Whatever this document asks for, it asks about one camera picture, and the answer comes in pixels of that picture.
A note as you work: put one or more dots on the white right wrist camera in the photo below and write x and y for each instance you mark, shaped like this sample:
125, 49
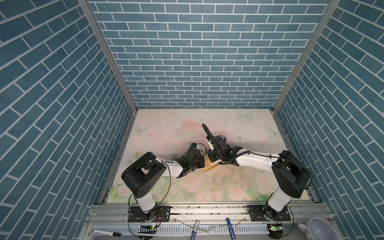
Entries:
209, 142

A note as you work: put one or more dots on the white-blue marker pen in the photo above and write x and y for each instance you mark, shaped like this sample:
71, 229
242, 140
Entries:
194, 231

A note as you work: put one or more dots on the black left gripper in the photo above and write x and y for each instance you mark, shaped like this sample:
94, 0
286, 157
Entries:
201, 160

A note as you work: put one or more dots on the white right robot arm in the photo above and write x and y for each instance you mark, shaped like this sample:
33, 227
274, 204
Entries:
292, 177

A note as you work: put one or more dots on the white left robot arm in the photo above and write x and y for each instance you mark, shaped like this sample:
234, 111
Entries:
143, 174

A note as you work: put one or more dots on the blue marker pen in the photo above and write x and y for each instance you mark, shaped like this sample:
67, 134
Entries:
231, 229

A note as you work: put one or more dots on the aluminium left corner post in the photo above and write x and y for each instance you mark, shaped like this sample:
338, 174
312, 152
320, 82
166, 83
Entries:
94, 24

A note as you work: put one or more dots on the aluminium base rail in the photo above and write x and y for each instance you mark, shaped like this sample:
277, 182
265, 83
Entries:
178, 220

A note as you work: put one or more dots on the aluminium corner post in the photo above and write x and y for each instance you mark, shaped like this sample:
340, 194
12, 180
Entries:
94, 24
315, 36

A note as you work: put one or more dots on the brown paper envelope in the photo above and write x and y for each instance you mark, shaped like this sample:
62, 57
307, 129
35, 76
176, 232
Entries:
209, 164

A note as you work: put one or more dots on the white plastic cup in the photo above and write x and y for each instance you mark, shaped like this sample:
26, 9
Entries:
318, 229

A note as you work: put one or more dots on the aluminium right corner post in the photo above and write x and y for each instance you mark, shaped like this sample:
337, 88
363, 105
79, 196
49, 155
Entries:
315, 36

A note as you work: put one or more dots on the black marker pen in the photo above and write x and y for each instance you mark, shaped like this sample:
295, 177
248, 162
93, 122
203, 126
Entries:
107, 233

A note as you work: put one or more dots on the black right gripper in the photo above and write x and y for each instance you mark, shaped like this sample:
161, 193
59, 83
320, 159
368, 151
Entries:
210, 155

